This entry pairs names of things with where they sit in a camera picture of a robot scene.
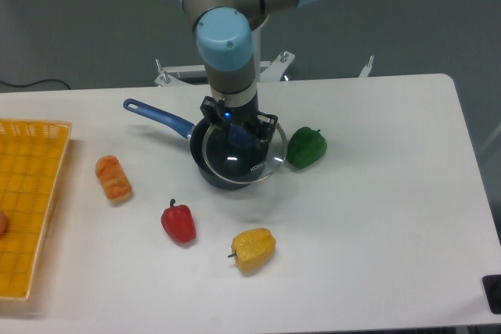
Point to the black device at edge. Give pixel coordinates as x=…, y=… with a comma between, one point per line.
x=492, y=288

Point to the red bell pepper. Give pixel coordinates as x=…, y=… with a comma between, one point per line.
x=177, y=221

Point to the dark blue saucepan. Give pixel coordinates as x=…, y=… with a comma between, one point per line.
x=192, y=132

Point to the yellow woven basket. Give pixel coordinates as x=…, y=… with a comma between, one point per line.
x=32, y=155

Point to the yellow bell pepper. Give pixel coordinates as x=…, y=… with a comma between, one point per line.
x=252, y=249

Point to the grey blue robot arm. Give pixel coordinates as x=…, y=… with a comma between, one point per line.
x=223, y=30

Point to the glass lid blue knob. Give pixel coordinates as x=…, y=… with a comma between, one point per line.
x=237, y=156

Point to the orange bread loaf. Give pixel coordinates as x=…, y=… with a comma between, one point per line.
x=113, y=179

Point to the green bell pepper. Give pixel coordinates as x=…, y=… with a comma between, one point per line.
x=306, y=146

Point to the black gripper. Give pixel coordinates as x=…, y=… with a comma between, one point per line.
x=217, y=114

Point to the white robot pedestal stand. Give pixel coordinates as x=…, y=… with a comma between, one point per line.
x=265, y=70

